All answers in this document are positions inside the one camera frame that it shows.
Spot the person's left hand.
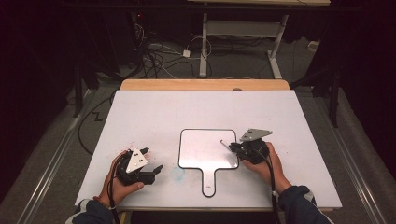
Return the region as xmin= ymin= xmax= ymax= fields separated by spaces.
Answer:
xmin=97 ymin=149 xmax=146 ymax=209

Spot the white paddle whiteboard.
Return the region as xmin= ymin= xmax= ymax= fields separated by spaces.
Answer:
xmin=177 ymin=128 xmax=240 ymax=198

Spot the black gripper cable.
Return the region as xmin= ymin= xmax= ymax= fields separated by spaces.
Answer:
xmin=253 ymin=148 xmax=283 ymax=224
xmin=106 ymin=153 xmax=122 ymax=224

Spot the black floor cable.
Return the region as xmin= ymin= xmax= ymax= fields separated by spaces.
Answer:
xmin=77 ymin=89 xmax=120 ymax=157

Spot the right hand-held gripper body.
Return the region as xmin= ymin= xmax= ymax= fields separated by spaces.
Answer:
xmin=237 ymin=128 xmax=274 ymax=165

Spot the wooden table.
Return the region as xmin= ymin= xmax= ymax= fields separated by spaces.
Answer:
xmin=120 ymin=78 xmax=291 ymax=91

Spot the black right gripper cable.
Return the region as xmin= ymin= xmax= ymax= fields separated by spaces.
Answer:
xmin=253 ymin=148 xmax=283 ymax=224

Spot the bundle of floor cables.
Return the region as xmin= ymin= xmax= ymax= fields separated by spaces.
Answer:
xmin=130 ymin=12 xmax=216 ymax=79

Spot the black metal stand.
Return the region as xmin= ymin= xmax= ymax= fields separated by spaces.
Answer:
xmin=72 ymin=59 xmax=101 ymax=119
xmin=290 ymin=62 xmax=341 ymax=129

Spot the white metal desk frame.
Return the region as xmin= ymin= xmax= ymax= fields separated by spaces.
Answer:
xmin=186 ymin=0 xmax=332 ymax=79

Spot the metal floor rail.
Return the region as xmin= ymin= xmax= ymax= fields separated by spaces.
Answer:
xmin=306 ymin=90 xmax=389 ymax=224
xmin=13 ymin=90 xmax=94 ymax=224

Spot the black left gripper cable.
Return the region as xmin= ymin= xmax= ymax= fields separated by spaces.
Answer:
xmin=106 ymin=153 xmax=122 ymax=224

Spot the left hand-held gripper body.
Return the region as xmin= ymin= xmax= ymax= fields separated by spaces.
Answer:
xmin=117 ymin=147 xmax=157 ymax=187

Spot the person's right hand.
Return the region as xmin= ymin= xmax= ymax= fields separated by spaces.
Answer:
xmin=242 ymin=141 xmax=292 ymax=195

